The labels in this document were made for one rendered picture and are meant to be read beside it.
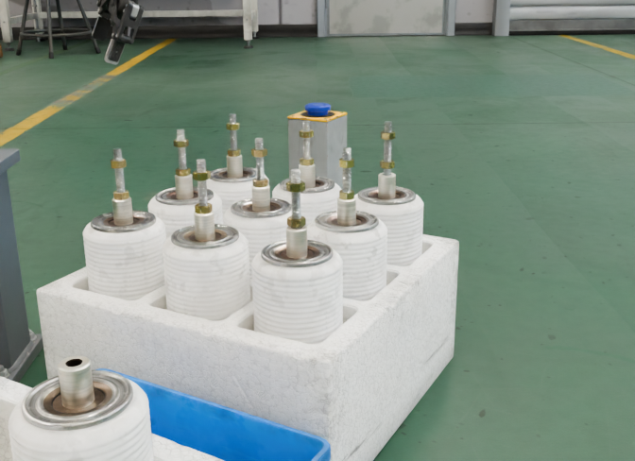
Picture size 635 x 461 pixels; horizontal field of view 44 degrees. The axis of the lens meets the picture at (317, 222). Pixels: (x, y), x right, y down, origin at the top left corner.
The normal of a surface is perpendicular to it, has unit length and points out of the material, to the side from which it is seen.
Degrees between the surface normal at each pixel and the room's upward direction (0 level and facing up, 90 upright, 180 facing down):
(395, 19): 90
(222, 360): 90
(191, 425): 88
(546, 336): 0
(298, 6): 90
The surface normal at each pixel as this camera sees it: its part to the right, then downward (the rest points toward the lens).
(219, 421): -0.50, 0.25
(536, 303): -0.01, -0.95
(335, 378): 0.88, 0.14
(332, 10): 0.01, 0.32
